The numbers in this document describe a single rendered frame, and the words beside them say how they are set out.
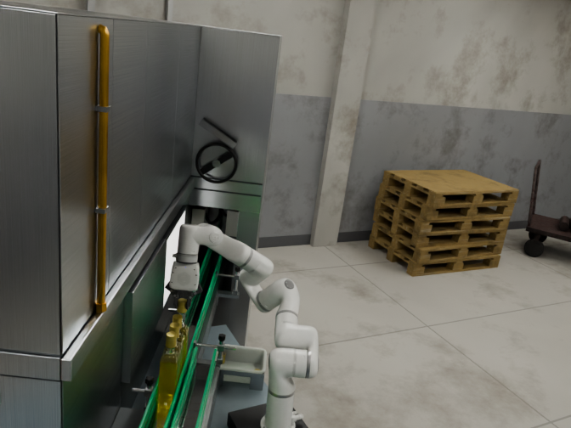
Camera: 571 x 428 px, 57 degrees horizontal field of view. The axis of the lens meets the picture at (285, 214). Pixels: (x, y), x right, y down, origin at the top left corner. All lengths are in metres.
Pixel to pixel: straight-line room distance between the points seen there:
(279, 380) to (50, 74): 1.23
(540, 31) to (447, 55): 1.42
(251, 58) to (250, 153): 0.46
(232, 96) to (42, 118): 1.64
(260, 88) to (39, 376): 1.75
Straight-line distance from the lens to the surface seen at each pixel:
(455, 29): 6.34
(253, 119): 2.69
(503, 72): 6.96
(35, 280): 1.27
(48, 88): 1.13
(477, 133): 6.86
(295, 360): 1.86
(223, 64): 2.67
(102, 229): 1.40
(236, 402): 2.24
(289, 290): 2.02
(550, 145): 7.93
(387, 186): 5.84
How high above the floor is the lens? 2.15
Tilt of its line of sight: 19 degrees down
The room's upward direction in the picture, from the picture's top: 8 degrees clockwise
